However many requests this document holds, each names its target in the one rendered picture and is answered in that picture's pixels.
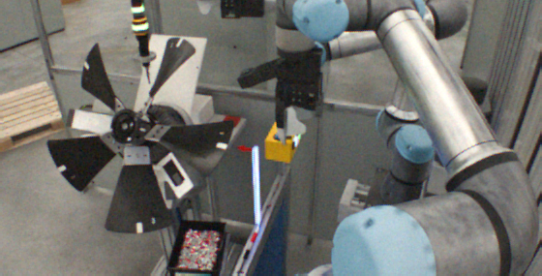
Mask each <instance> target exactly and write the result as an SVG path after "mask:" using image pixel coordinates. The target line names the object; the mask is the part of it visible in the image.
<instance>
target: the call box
mask: <svg viewBox="0 0 542 276"><path fill-rule="evenodd" d="M277 133H278V131H277V124H276V122H275V124H274V126H273V128H272V131H270V132H269V134H268V136H267V138H266V140H265V159H267V160H274V161H279V162H285V163H291V160H292V158H293V156H294V153H295V151H296V149H297V146H298V144H299V141H300V138H299V140H298V142H297V144H296V146H295V149H294V151H293V150H292V145H293V143H294V142H295V138H296V136H290V137H292V139H291V140H289V139H287V140H286V145H283V144H282V142H281V141H280V140H278V139H276V134H277Z"/></svg>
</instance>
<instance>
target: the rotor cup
mask: <svg viewBox="0 0 542 276"><path fill-rule="evenodd" d="M123 123H127V125H128V127H127V128H126V129H122V124H123ZM159 124H160V125H162V124H161V121H160V119H159V118H158V116H157V115H156V114H154V113H152V112H146V115H145V114H143V113H142V111H140V112H139V113H138V112H135V111H133V110H132V109H122V110H120V111H118V112H117V113H115V114H114V116H113V118H112V119H111V122H110V133H111V135H112V137H113V139H114V140H115V141H116V142H118V143H120V144H125V145H126V144H131V145H129V146H148V150H149V149H151V148H153V147H154V146H155V145H156V144H157V142H156V141H150V140H146V139H144V137H145V136H146V134H147V133H148V132H149V131H150V130H151V129H152V128H153V127H155V126H156V125H159ZM140 128H143V129H146V131H141V130H140Z"/></svg>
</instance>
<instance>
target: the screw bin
mask: <svg viewBox="0 0 542 276"><path fill-rule="evenodd" d="M226 225H227V222H206V221H196V220H181V222H180V225H179V227H180V228H179V230H178V232H177V235H176V238H175V240H174V242H173V248H172V251H171V253H170V256H169V259H168V260H169V262H168V264H167V267H166V270H168V272H169V275H170V276H220V273H221V269H222V264H223V259H224V254H225V245H226ZM186 230H216V231H221V232H222V240H221V249H220V254H219V258H218V262H217V267H216V270H210V269H197V268H180V267H175V265H176V263H177V260H178V257H179V255H180V254H179V252H180V248H181V245H182V243H183V240H184V236H183V235H185V231H186Z"/></svg>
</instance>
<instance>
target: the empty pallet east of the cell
mask: <svg viewBox="0 0 542 276"><path fill-rule="evenodd" d="M47 123H50V125H51V128H50V129H49V130H46V131H44V132H41V133H36V134H35V135H32V136H29V137H27V138H23V139H20V140H18V141H13V140H12V138H11V137H12V136H15V135H17V134H20V133H22V132H27V131H30V130H32V129H35V128H38V127H40V126H43V125H45V124H47ZM64 130H66V129H65V126H64V121H63V119H62V116H61V113H60V111H59V106H58V104H57V102H56V100H55V97H54V96H53V95H52V92H51V91H50V89H49V87H48V84H47V83H46V81H42V82H39V83H36V84H33V85H30V86H27V87H24V88H21V89H18V90H15V91H12V92H9V93H6V94H2V95H0V153H2V152H4V151H6V150H9V149H10V150H12V149H15V148H17V147H19V146H21V145H23V144H26V143H30V142H32V141H36V140H38V139H40V138H44V137H46V136H49V135H54V134H57V133H59V132H62V131H64Z"/></svg>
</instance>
